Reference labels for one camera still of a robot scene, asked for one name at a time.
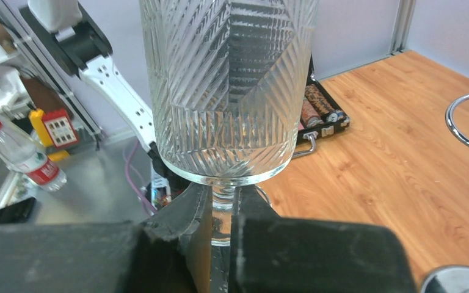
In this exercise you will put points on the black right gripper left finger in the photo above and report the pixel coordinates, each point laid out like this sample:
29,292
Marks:
170,252

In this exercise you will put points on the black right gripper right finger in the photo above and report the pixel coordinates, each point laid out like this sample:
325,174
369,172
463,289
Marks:
271,253

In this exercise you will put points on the clear ribbed goblet glass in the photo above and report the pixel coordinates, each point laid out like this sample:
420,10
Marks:
226,81

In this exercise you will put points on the chrome wine glass rack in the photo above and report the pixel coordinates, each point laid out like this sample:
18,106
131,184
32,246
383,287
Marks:
452,277

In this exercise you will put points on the black poker chip case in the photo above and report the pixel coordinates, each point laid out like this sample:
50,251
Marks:
321,116

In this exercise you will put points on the black smartphone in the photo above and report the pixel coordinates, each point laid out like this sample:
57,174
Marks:
19,212

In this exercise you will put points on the red yellow toy block building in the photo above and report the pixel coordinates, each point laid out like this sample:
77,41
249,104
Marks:
55,131

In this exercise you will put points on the plastic water bottle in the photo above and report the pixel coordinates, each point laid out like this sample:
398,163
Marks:
22,154

